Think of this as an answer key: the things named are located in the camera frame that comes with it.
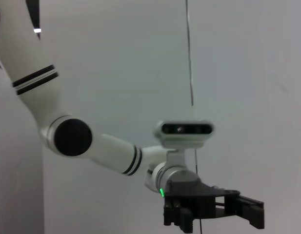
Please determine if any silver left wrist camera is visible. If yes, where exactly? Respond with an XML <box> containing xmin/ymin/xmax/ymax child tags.
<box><xmin>153</xmin><ymin>119</ymin><xmax>216</xmax><ymax>149</ymax></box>

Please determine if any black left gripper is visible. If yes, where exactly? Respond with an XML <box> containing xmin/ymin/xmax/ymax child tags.
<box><xmin>163</xmin><ymin>179</ymin><xmax>265</xmax><ymax>232</ymax></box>

